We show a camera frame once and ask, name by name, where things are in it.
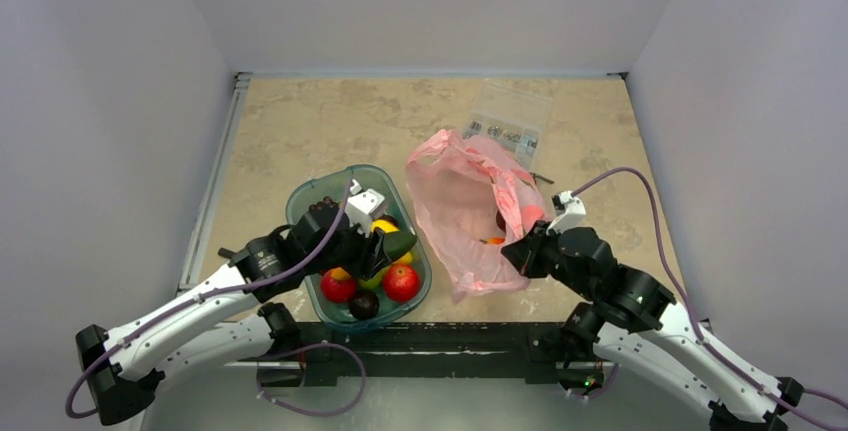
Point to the teal plastic container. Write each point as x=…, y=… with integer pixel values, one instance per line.
x=337, y=316

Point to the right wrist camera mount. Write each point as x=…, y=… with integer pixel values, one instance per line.
x=570, y=212

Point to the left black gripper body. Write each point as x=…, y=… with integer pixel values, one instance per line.
x=354, y=253

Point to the orange yellow mango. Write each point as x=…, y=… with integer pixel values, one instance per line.
x=339, y=274

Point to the yellow fake lemon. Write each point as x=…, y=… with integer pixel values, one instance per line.
x=386, y=226

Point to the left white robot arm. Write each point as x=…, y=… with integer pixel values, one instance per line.
x=231, y=315

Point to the metal pump nozzle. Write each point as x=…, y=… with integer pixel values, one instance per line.
x=538, y=178

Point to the green fake pear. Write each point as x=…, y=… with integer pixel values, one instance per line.
x=373, y=282

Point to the green fake avocado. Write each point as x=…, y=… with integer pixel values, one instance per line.
x=398, y=247

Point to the red apple right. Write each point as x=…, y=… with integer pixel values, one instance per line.
x=401, y=283

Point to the clear screw organizer box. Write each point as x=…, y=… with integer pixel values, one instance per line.
x=514, y=119

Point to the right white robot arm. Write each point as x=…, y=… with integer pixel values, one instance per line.
x=628, y=317

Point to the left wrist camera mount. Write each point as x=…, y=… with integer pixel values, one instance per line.
x=363, y=206

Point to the red apple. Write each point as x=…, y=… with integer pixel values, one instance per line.
x=337, y=292
x=401, y=283

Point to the pink plastic bag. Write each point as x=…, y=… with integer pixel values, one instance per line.
x=457, y=185

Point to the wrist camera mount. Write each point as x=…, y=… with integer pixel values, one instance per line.
x=363, y=206
x=570, y=212

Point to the dark plum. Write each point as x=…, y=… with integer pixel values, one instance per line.
x=364, y=305

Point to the small hammer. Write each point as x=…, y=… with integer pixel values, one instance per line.
x=226, y=253

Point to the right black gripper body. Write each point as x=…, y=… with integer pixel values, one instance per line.
x=526, y=253

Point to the red apple left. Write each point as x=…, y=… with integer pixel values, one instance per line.
x=337, y=292

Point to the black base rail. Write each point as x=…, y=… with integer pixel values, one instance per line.
x=534, y=352

